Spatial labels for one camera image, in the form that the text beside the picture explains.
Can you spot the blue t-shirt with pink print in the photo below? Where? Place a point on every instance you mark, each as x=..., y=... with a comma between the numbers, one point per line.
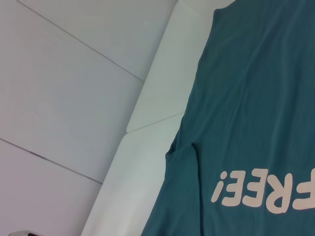
x=246, y=110

